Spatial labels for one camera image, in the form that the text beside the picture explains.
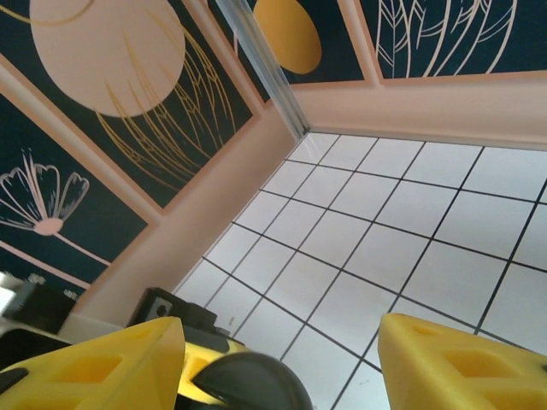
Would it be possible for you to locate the black round charging case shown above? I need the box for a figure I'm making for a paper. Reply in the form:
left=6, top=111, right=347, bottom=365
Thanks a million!
left=190, top=352, right=314, bottom=410

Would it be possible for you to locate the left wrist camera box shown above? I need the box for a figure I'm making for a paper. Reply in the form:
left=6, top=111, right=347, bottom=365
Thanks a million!
left=0, top=268, right=82, bottom=343

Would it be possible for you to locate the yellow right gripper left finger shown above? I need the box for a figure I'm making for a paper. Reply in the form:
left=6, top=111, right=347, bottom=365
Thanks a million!
left=0, top=315, right=185, bottom=410

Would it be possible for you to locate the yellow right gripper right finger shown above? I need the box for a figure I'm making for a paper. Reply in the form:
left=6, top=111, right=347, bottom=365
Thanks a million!
left=379, top=313, right=547, bottom=410

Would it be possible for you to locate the aluminium corner post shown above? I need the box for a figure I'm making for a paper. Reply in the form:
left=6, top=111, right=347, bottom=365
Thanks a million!
left=215, top=0, right=312, bottom=143

